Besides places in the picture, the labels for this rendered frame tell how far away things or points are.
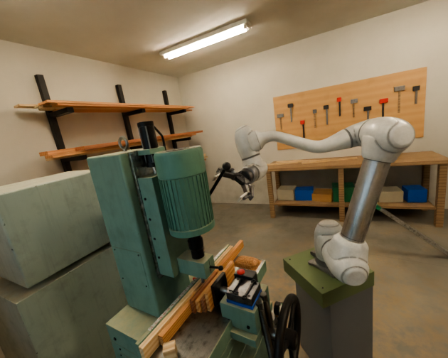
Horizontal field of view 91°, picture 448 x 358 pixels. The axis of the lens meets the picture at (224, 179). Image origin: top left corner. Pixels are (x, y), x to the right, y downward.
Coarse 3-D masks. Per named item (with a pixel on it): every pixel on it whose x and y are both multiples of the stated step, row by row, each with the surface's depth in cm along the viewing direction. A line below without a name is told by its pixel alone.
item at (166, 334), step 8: (240, 240) 122; (240, 248) 119; (232, 256) 111; (224, 264) 104; (192, 296) 85; (184, 304) 82; (184, 312) 79; (176, 320) 76; (184, 320) 79; (168, 328) 73; (176, 328) 76; (160, 336) 70; (168, 336) 72; (160, 344) 72
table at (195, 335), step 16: (192, 320) 79; (208, 320) 78; (224, 320) 77; (176, 336) 74; (192, 336) 73; (208, 336) 72; (224, 336) 73; (240, 336) 74; (256, 336) 73; (160, 352) 69; (192, 352) 68; (208, 352) 67
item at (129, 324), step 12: (192, 276) 120; (120, 312) 102; (132, 312) 101; (144, 312) 100; (108, 324) 96; (120, 324) 95; (132, 324) 94; (144, 324) 93; (120, 336) 92; (132, 336) 88; (132, 348) 90; (240, 348) 83
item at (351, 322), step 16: (368, 288) 121; (304, 304) 138; (336, 304) 115; (352, 304) 119; (368, 304) 124; (304, 320) 142; (320, 320) 125; (336, 320) 118; (352, 320) 122; (368, 320) 126; (304, 336) 146; (320, 336) 128; (336, 336) 120; (352, 336) 124; (368, 336) 129; (320, 352) 132; (336, 352) 122; (352, 352) 126; (368, 352) 131
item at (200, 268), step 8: (184, 256) 90; (208, 256) 87; (184, 264) 88; (192, 264) 86; (200, 264) 84; (208, 264) 86; (184, 272) 90; (192, 272) 87; (200, 272) 85; (208, 272) 86
